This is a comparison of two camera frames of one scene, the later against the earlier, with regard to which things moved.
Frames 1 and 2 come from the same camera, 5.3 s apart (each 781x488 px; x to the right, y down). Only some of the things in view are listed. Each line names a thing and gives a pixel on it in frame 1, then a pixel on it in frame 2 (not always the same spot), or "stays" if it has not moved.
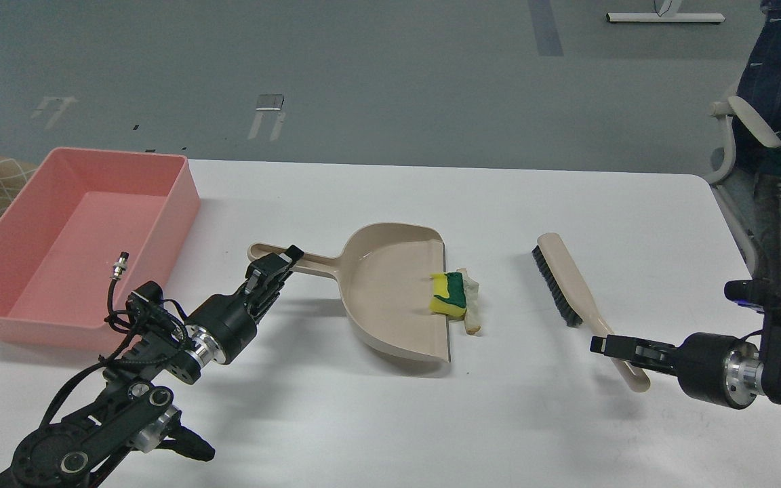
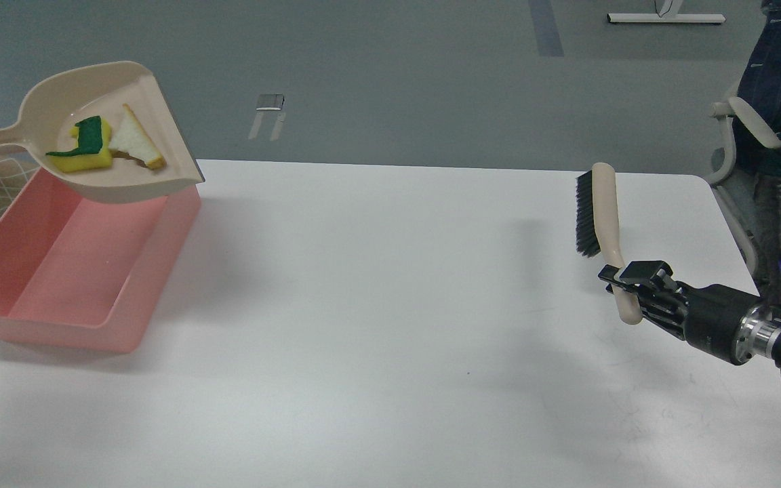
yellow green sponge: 449,294 to 92,137
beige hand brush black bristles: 577,302 to 597,228
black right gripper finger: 655,364 to 665,312
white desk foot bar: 666,17 stays
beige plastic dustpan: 385,270 to 102,134
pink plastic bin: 39,273 stays
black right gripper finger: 632,348 to 656,275
